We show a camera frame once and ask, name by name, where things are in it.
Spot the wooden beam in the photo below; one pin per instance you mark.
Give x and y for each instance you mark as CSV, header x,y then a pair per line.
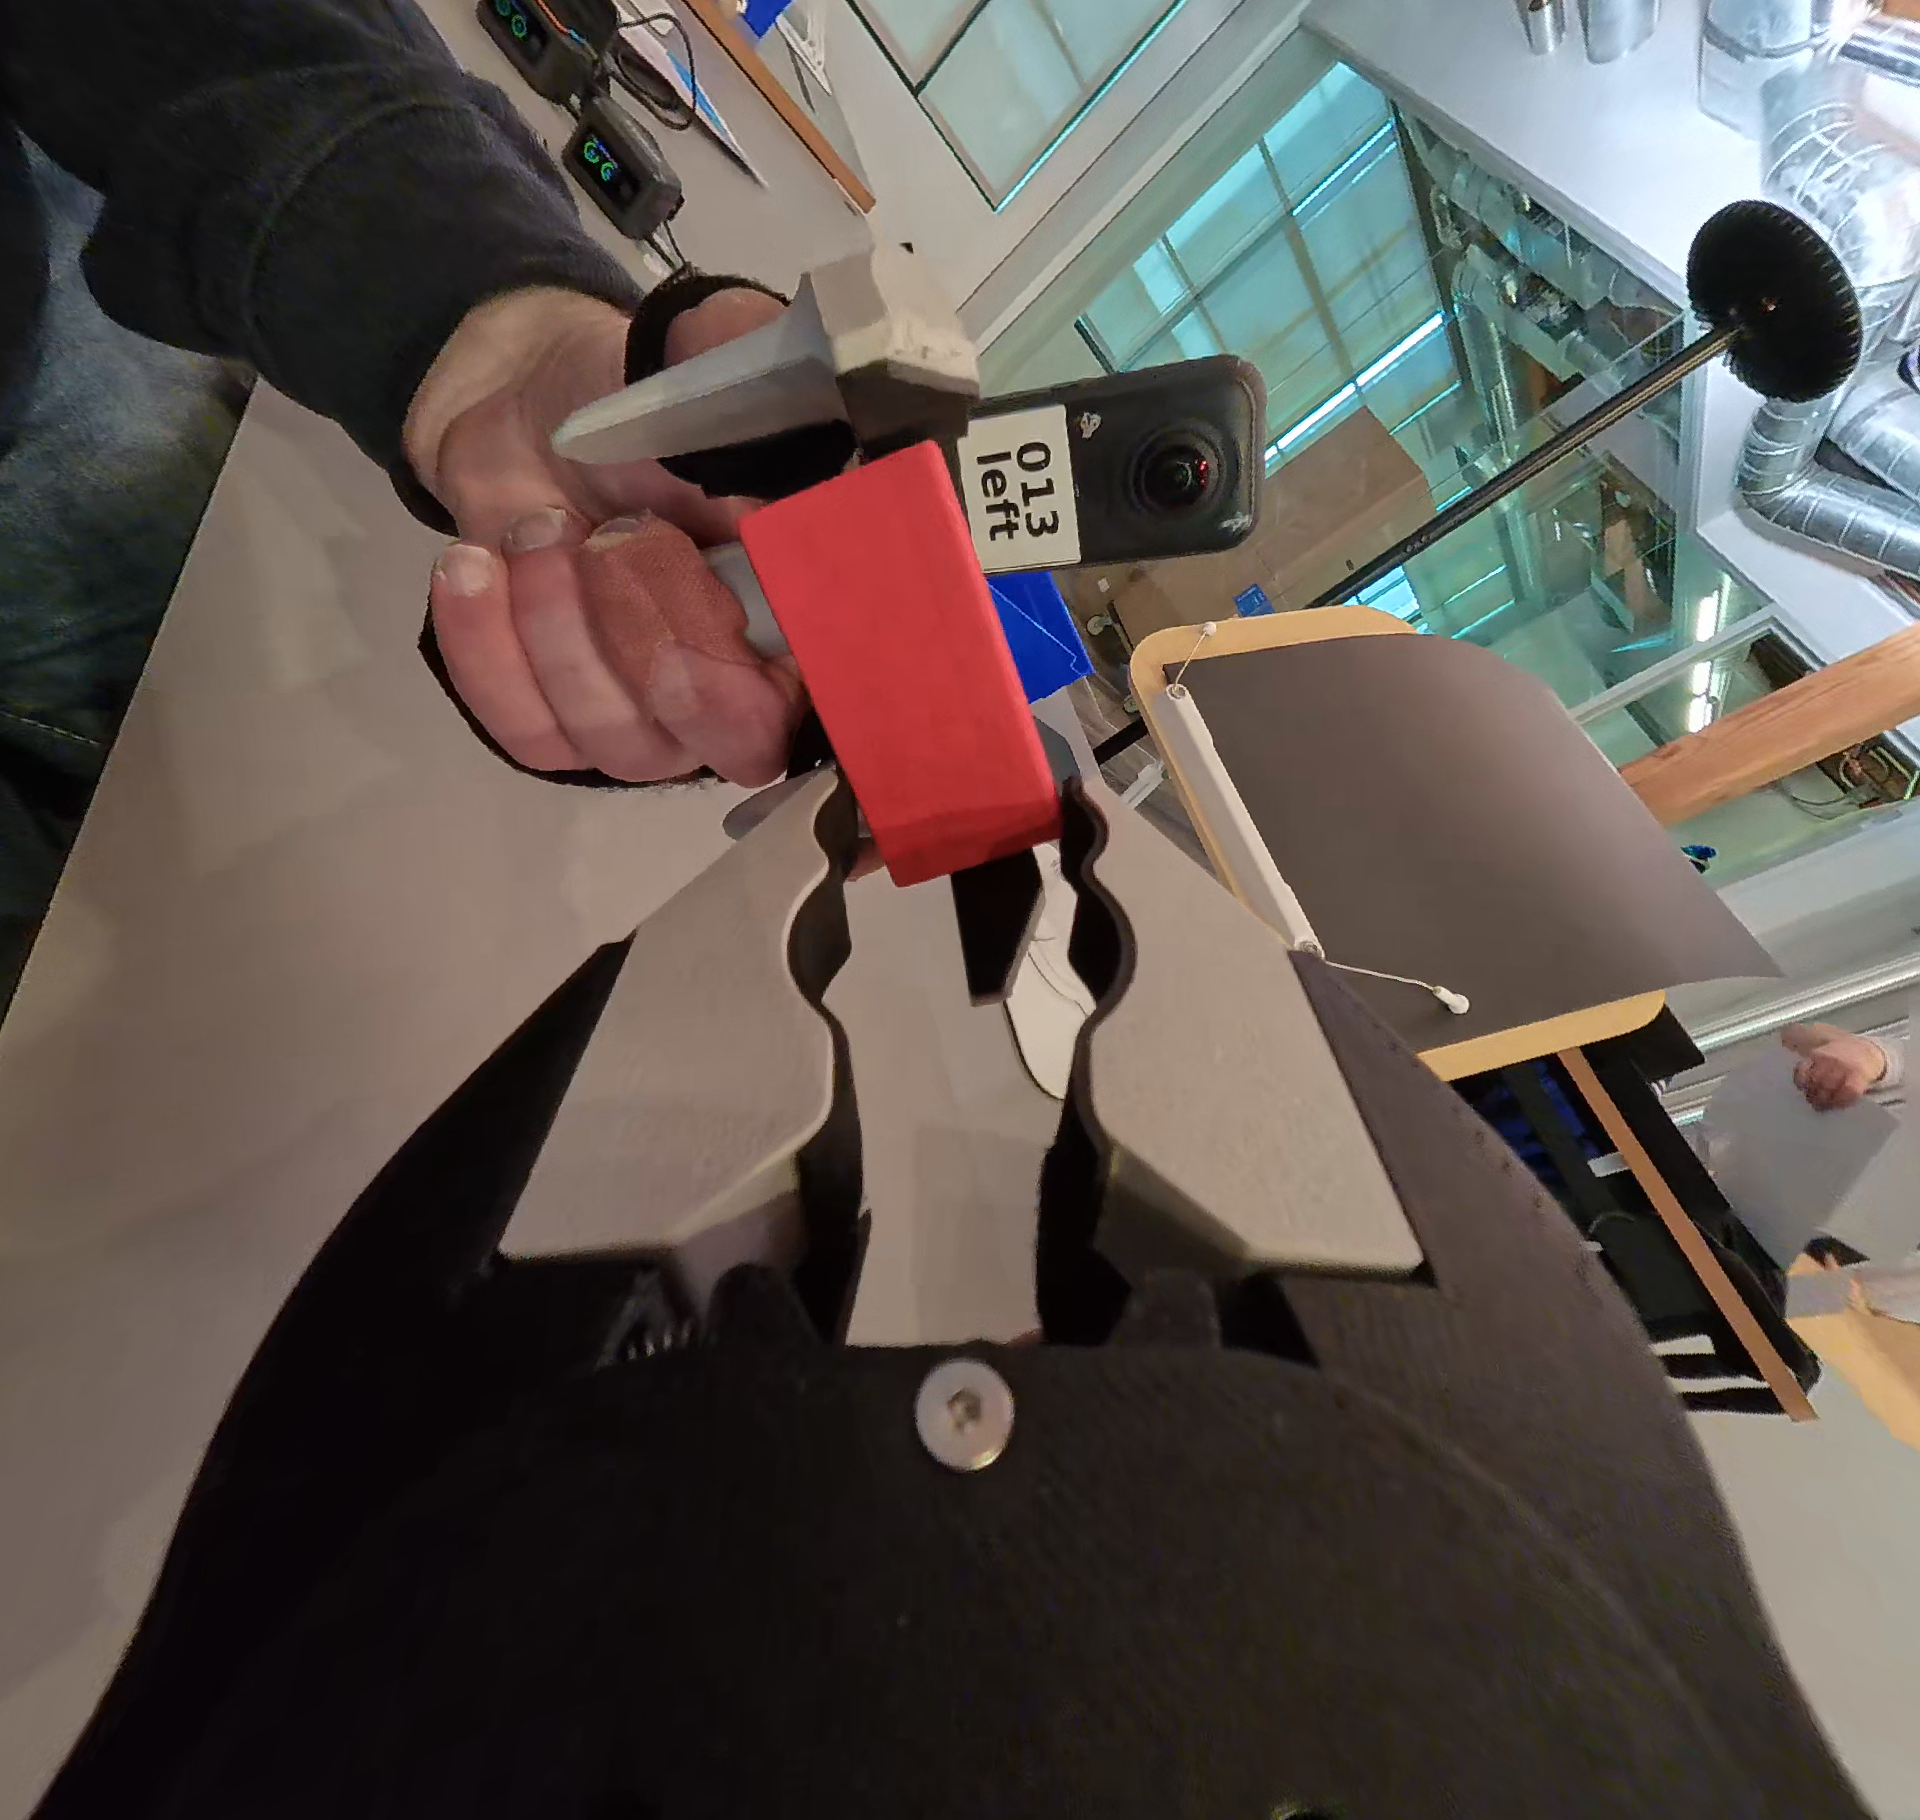
x,y
1802,718

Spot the red toy block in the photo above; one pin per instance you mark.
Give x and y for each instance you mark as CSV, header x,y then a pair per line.
x,y
902,651

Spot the person's left forearm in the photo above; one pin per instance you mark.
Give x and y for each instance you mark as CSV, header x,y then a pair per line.
x,y
271,112

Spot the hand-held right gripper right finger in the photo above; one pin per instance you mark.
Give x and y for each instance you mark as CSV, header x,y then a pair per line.
x,y
1246,1102

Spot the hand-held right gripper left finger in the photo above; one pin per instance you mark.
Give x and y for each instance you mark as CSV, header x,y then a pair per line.
x,y
676,1102

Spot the person's left hand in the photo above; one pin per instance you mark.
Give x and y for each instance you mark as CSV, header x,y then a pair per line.
x,y
600,620

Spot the black disc on pole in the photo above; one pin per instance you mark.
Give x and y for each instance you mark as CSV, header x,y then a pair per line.
x,y
1778,292

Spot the long wooden table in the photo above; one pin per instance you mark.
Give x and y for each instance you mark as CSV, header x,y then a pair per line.
x,y
766,79

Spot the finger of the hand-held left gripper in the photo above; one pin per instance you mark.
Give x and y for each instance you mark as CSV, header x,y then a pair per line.
x,y
751,606
811,351

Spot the silver ventilation duct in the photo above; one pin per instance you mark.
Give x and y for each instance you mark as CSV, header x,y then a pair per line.
x,y
1846,502

